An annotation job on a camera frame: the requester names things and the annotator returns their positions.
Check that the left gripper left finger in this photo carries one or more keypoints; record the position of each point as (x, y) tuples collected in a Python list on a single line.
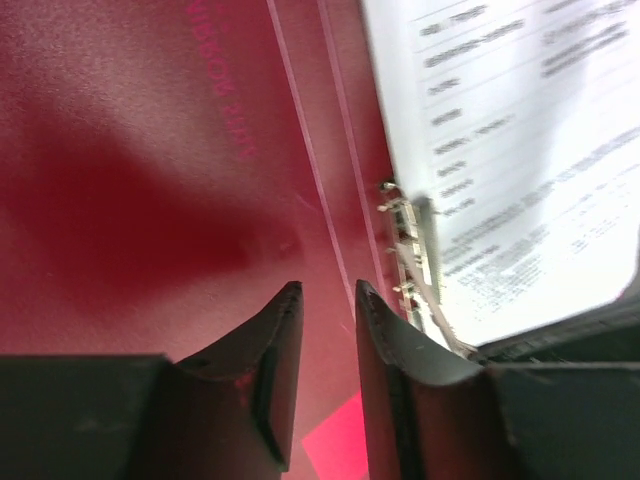
[(225, 412)]

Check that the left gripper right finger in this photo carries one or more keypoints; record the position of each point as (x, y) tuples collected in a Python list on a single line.
[(432, 414)]

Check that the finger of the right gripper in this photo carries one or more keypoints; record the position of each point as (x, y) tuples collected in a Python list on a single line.
[(606, 334)]

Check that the white printed paper stack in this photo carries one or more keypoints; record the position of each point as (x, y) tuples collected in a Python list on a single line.
[(520, 121)]

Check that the red plastic folder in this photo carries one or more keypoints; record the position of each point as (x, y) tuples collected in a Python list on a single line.
[(167, 166)]

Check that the metal folder clip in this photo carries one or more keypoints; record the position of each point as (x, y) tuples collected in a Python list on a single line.
[(420, 285)]

